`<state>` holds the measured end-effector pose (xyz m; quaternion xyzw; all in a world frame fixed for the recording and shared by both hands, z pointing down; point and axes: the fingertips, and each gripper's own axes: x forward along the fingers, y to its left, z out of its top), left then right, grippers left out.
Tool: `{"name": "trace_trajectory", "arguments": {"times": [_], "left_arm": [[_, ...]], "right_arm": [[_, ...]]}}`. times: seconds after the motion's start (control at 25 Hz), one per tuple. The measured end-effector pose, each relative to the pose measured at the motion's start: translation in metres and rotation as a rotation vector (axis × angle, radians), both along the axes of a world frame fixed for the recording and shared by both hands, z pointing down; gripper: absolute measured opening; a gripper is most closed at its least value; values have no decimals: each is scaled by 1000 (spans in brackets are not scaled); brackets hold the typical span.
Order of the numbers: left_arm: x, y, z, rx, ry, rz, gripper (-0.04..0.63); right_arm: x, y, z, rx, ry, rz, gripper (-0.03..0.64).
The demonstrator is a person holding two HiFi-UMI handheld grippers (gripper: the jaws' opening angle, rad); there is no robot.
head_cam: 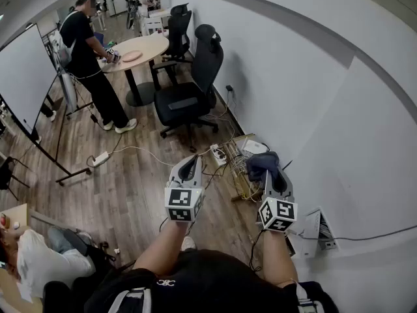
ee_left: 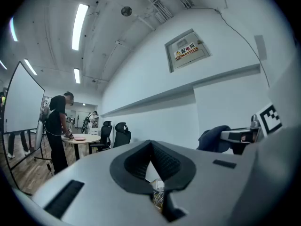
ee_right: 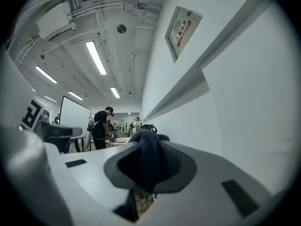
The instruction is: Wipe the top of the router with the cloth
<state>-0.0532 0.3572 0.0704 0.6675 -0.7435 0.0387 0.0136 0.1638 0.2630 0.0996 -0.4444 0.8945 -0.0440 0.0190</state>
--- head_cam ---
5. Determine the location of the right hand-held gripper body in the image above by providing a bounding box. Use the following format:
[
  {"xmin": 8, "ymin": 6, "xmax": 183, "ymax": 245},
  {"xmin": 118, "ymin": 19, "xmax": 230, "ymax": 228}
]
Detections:
[{"xmin": 258, "ymin": 190, "xmax": 298, "ymax": 233}]

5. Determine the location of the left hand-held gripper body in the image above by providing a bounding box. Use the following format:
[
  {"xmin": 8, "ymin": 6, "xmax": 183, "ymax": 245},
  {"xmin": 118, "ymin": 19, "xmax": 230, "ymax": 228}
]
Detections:
[{"xmin": 164, "ymin": 178, "xmax": 205, "ymax": 224}]

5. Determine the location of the dark blue cloth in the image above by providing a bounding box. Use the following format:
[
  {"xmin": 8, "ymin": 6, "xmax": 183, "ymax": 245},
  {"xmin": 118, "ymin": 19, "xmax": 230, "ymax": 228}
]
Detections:
[{"xmin": 245, "ymin": 151, "xmax": 281, "ymax": 184}]

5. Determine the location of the person's left forearm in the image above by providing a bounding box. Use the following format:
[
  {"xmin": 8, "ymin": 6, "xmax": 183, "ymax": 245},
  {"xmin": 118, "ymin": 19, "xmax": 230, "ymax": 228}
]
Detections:
[{"xmin": 132, "ymin": 218, "xmax": 197, "ymax": 274}]

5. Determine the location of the person's right forearm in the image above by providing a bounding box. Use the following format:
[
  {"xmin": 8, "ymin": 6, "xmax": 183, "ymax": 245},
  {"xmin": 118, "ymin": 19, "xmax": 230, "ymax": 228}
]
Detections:
[{"xmin": 259, "ymin": 228, "xmax": 300, "ymax": 288}]

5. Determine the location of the white router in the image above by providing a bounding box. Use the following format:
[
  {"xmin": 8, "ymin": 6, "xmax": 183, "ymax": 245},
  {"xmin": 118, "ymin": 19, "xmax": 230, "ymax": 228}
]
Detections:
[{"xmin": 242, "ymin": 138, "xmax": 269, "ymax": 155}]

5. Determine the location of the white power strip with plugs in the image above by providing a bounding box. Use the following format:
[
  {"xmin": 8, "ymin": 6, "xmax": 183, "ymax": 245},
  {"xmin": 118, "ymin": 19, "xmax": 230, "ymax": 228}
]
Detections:
[{"xmin": 209, "ymin": 143, "xmax": 228, "ymax": 168}]

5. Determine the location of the white cardboard box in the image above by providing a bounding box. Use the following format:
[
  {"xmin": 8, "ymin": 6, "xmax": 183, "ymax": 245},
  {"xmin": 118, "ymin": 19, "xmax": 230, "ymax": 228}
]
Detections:
[{"xmin": 294, "ymin": 206, "xmax": 340, "ymax": 260}]

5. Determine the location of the black office chair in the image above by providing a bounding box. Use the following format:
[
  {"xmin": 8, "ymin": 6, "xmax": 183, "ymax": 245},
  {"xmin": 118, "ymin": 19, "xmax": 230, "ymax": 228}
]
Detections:
[
  {"xmin": 151, "ymin": 23, "xmax": 226, "ymax": 153},
  {"xmin": 160, "ymin": 3, "xmax": 194, "ymax": 63}
]

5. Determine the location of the small white power strip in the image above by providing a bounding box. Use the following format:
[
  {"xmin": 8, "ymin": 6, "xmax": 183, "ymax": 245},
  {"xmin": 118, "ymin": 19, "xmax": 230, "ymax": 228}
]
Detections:
[{"xmin": 91, "ymin": 151, "xmax": 110, "ymax": 168}]

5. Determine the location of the person's black shirt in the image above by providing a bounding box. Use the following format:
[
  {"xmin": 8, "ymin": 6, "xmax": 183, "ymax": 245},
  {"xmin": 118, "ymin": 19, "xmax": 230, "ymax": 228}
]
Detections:
[{"xmin": 83, "ymin": 248, "xmax": 340, "ymax": 313}]

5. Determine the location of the pink plate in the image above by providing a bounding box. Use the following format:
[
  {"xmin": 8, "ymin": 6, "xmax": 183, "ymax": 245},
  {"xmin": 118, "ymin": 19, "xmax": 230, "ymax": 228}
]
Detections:
[{"xmin": 120, "ymin": 50, "xmax": 143, "ymax": 63}]

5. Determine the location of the round wooden table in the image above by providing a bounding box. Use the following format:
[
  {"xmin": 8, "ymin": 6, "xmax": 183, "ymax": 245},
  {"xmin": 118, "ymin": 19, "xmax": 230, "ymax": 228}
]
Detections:
[{"xmin": 96, "ymin": 35, "xmax": 171, "ymax": 108}]

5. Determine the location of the black folding chair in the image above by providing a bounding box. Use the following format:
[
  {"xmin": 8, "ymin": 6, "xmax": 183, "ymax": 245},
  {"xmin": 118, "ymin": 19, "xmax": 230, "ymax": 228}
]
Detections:
[{"xmin": 0, "ymin": 156, "xmax": 31, "ymax": 202}]

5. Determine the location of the rolling whiteboard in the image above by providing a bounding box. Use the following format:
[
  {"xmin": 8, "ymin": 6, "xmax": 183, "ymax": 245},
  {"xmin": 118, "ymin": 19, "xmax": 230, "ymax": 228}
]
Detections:
[{"xmin": 0, "ymin": 22, "xmax": 94, "ymax": 187}]

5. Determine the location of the black floor cable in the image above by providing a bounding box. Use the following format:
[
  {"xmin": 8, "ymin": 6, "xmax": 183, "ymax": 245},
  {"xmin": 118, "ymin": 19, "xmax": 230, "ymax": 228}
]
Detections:
[{"xmin": 199, "ymin": 160, "xmax": 229, "ymax": 189}]

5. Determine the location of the bundle of pale network cables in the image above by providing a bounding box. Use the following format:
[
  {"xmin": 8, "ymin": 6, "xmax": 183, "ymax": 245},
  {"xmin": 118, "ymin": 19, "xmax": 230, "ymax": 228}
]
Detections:
[{"xmin": 227, "ymin": 141, "xmax": 255, "ymax": 201}]

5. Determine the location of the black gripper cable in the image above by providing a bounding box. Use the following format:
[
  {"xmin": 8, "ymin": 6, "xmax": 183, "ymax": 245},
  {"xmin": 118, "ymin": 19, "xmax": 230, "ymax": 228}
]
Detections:
[{"xmin": 248, "ymin": 230, "xmax": 265, "ymax": 272}]

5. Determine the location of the white floor cable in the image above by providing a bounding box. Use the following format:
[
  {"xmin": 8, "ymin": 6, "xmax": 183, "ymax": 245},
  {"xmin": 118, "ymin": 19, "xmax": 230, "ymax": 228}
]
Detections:
[{"xmin": 107, "ymin": 144, "xmax": 177, "ymax": 168}]

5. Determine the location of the grey cable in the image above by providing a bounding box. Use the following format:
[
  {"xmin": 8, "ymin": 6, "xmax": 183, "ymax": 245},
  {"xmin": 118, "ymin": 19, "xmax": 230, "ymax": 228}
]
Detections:
[{"xmin": 298, "ymin": 224, "xmax": 417, "ymax": 243}]

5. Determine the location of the grey shoulder strap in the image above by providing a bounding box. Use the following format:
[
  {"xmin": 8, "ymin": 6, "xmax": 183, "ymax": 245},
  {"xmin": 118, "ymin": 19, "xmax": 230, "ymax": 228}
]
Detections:
[
  {"xmin": 116, "ymin": 286, "xmax": 153, "ymax": 313},
  {"xmin": 294, "ymin": 280, "xmax": 323, "ymax": 313}
]

